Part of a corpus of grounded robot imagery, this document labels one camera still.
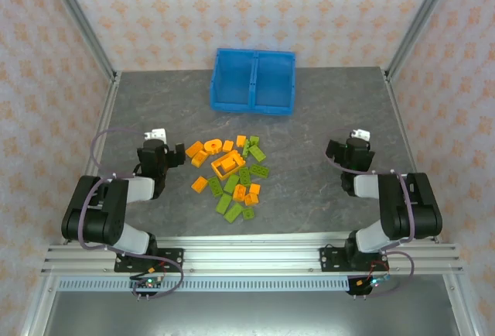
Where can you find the green lego brick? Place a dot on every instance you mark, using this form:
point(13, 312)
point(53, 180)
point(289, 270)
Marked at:
point(231, 183)
point(246, 149)
point(215, 186)
point(259, 170)
point(244, 176)
point(233, 212)
point(248, 213)
point(257, 153)
point(253, 141)
point(223, 202)

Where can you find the orange round lego with hole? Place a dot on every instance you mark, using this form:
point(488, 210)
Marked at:
point(212, 145)

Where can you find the aluminium table side rail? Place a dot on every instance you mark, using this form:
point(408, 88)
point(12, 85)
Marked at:
point(108, 103)
point(396, 103)

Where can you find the grey metal panel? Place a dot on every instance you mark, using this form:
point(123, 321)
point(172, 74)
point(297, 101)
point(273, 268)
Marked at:
point(251, 316)

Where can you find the aluminium frame post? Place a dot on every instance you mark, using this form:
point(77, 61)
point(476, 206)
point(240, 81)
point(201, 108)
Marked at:
point(419, 22)
point(84, 22)
point(460, 309)
point(38, 309)

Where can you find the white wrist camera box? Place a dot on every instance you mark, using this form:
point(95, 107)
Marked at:
point(361, 133)
point(158, 133)

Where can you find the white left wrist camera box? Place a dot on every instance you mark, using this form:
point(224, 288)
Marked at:
point(158, 133)

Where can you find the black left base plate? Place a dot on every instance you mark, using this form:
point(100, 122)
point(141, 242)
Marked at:
point(174, 258)

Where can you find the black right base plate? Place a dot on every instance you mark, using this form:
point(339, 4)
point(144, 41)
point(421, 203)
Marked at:
point(328, 258)

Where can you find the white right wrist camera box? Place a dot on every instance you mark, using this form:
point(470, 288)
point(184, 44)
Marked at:
point(361, 133)

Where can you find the orange lego brick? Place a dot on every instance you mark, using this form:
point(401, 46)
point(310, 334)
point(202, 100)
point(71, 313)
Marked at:
point(227, 145)
point(229, 163)
point(241, 141)
point(194, 148)
point(251, 199)
point(255, 188)
point(199, 184)
point(199, 158)
point(239, 192)

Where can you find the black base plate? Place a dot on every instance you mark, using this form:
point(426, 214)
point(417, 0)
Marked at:
point(174, 258)
point(328, 258)

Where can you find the aluminium cross beam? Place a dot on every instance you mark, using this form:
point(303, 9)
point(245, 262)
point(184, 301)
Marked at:
point(251, 254)

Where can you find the aluminium lower frame post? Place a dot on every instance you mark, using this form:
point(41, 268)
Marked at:
point(38, 309)
point(460, 309)

